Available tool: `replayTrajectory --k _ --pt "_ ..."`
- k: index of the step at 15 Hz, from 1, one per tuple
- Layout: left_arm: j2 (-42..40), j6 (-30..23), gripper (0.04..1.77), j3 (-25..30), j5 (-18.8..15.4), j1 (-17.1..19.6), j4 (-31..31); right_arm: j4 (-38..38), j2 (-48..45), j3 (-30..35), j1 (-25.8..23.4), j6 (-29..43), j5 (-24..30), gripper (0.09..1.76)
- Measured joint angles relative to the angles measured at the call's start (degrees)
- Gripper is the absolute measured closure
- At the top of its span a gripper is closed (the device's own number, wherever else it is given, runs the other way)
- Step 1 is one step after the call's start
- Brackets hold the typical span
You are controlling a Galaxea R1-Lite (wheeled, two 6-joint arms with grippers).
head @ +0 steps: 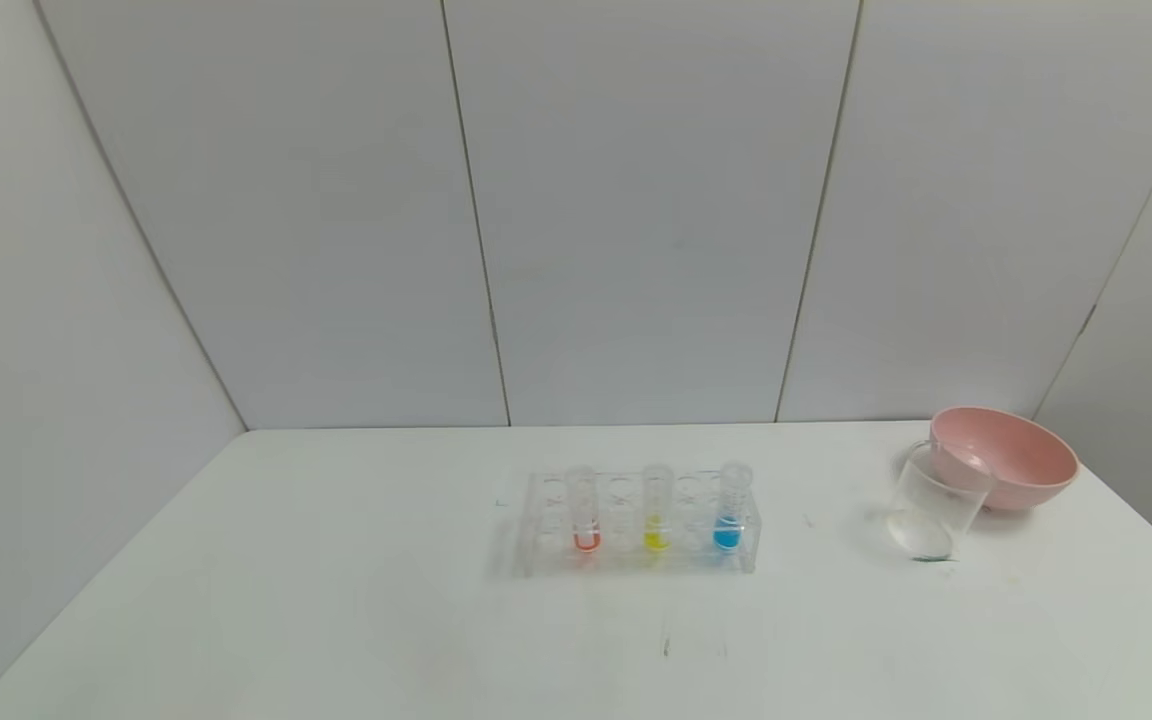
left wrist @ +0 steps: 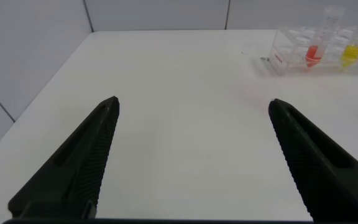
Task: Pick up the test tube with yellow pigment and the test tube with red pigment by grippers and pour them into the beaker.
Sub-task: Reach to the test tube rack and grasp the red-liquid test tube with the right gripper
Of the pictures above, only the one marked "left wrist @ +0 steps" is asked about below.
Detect test tube with red pigment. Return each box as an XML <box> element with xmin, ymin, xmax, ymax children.
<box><xmin>305</xmin><ymin>5</ymin><xmax>345</xmax><ymax>68</ymax></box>

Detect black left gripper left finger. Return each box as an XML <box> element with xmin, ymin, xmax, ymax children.
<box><xmin>7</xmin><ymin>95</ymin><xmax>121</xmax><ymax>219</ymax></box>

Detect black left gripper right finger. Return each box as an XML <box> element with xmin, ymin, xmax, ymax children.
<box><xmin>267</xmin><ymin>98</ymin><xmax>358</xmax><ymax>222</ymax></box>

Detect clear plastic test tube rack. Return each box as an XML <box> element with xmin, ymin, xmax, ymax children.
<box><xmin>267</xmin><ymin>26</ymin><xmax>358</xmax><ymax>77</ymax></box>

